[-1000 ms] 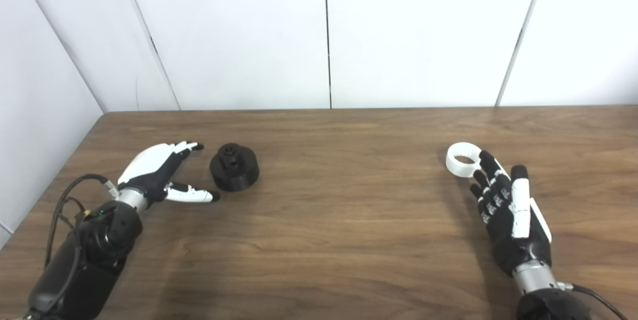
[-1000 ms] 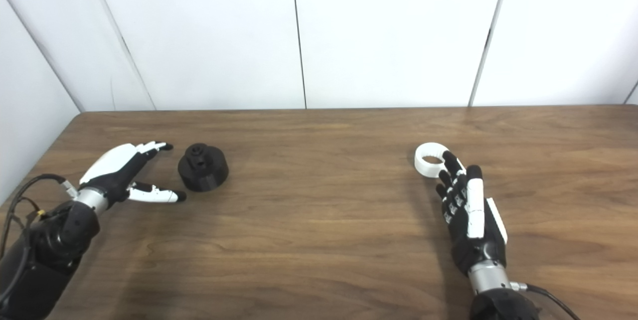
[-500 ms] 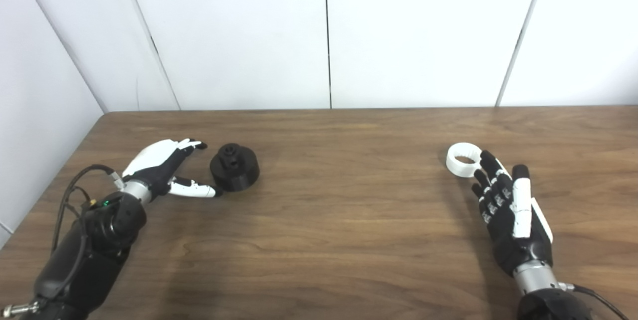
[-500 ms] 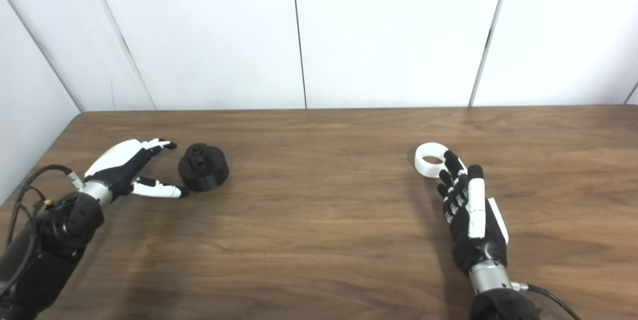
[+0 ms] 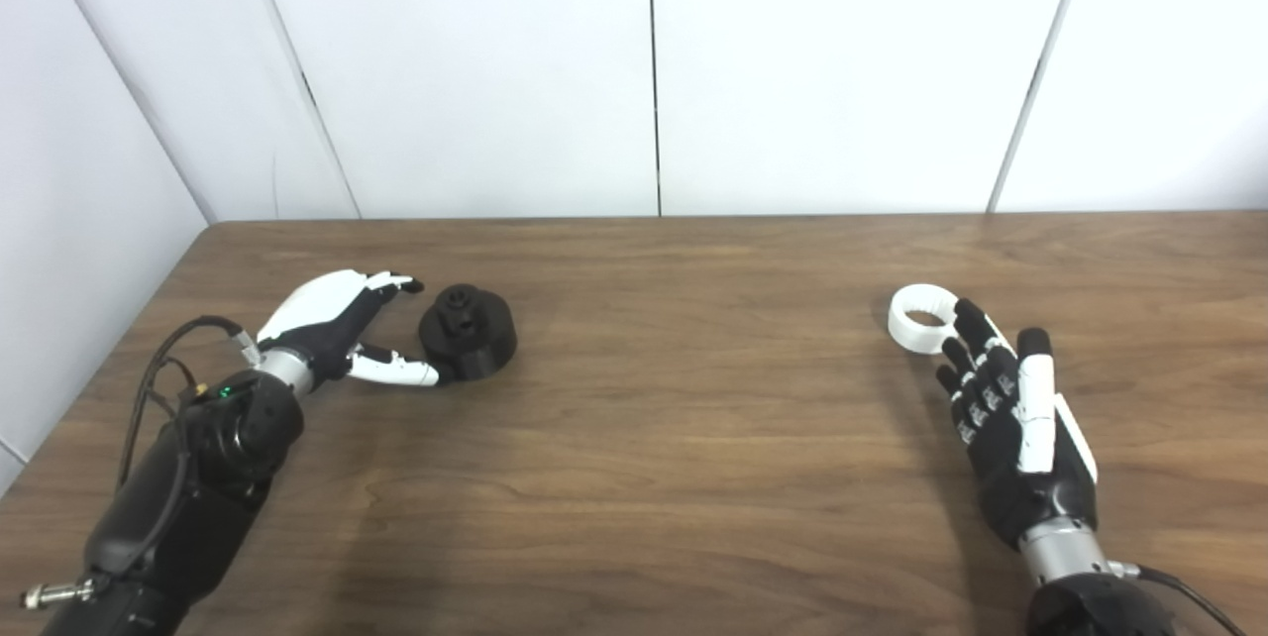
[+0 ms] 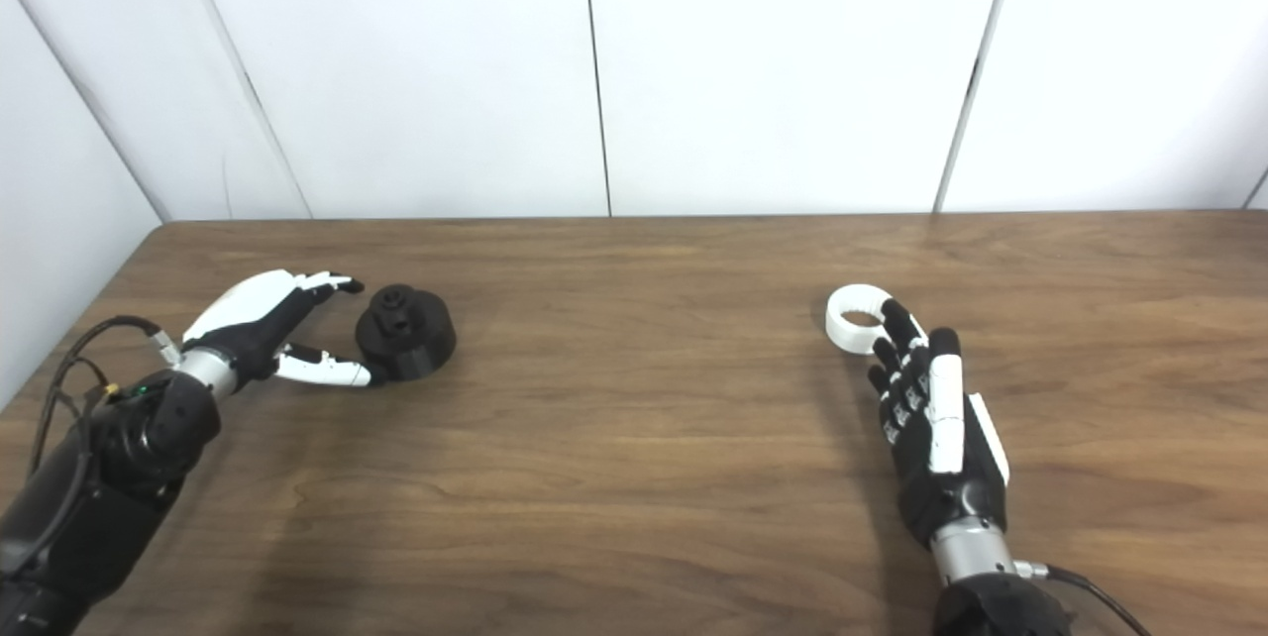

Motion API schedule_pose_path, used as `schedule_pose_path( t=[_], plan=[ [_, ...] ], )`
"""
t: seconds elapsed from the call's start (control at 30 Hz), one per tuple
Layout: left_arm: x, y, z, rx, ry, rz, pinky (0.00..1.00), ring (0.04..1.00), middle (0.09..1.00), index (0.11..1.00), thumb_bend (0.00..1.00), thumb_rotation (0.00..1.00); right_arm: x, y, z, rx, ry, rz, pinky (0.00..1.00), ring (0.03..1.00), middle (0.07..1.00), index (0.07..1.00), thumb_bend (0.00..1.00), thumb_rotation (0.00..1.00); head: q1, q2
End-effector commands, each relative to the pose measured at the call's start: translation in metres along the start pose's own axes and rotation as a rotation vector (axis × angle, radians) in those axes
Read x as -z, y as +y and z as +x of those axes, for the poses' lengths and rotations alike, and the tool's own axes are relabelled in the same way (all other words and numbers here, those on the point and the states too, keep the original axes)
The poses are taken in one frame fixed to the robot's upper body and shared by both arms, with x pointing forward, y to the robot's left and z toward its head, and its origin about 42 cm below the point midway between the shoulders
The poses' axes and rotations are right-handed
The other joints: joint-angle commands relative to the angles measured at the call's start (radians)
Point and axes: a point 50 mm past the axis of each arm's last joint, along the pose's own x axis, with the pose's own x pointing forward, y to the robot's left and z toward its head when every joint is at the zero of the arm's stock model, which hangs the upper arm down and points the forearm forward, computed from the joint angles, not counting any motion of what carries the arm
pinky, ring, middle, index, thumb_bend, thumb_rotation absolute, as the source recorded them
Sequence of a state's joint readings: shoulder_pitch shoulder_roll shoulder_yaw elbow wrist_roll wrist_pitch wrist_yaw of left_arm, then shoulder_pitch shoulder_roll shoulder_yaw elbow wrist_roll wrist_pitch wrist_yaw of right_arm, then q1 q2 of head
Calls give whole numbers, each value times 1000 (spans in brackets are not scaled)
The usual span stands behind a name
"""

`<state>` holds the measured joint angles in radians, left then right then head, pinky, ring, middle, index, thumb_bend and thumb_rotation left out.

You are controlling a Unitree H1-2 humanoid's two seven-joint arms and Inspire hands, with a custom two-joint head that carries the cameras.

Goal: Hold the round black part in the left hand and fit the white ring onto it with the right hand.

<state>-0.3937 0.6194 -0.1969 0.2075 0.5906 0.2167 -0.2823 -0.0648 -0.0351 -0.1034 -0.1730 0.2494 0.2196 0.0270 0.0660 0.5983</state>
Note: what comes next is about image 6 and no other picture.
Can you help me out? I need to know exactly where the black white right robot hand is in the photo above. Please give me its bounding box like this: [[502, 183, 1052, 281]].
[[868, 298, 1011, 550]]

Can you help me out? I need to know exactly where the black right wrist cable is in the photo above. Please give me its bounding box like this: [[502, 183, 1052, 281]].
[[1012, 561, 1155, 636]]

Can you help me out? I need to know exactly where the round black plastic part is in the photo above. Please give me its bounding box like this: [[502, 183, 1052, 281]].
[[355, 285, 458, 382]]

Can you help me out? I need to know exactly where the white toothed plastic ring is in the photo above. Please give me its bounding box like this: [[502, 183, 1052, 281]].
[[825, 284, 895, 356]]

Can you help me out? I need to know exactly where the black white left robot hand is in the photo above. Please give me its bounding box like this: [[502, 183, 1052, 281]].
[[181, 269, 372, 389]]

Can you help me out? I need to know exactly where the thin wire with yellow connector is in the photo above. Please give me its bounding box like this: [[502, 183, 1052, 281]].
[[54, 356, 122, 424]]

